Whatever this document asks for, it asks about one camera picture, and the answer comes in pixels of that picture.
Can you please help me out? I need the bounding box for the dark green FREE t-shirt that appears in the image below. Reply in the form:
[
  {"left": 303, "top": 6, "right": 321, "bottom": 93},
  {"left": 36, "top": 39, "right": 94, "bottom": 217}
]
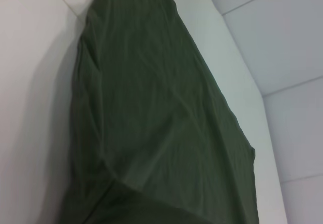
[{"left": 54, "top": 0, "right": 260, "bottom": 224}]

